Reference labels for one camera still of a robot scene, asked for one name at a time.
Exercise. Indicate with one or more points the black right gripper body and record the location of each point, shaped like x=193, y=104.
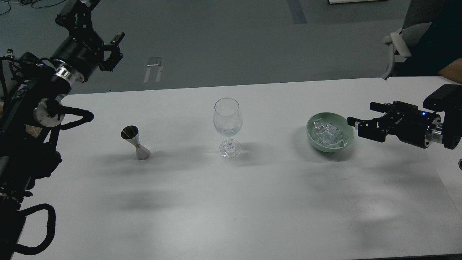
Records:
x=409, y=124

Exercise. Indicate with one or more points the clear ice cubes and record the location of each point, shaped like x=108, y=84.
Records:
x=328, y=135

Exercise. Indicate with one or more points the green bowl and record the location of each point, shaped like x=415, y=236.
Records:
x=336, y=120

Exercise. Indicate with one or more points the person teal torso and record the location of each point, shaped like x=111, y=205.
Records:
x=439, y=46

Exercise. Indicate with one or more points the clear wine glass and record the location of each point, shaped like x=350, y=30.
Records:
x=227, y=121

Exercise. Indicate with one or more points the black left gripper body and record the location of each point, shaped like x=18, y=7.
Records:
x=82, y=50

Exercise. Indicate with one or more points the steel cocktail jigger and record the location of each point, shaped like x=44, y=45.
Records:
x=132, y=135

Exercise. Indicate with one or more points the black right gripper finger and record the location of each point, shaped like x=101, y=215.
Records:
x=369, y=129
x=387, y=108

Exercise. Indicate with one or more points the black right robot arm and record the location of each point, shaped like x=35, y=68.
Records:
x=447, y=102

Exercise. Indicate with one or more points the metal floor plate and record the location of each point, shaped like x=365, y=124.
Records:
x=154, y=61

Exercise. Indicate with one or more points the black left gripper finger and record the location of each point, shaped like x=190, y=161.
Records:
x=76, y=18
x=109, y=54

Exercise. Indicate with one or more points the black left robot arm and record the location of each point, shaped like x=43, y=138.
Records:
x=32, y=117

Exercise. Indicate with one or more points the person forearm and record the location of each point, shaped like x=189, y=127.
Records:
x=453, y=71

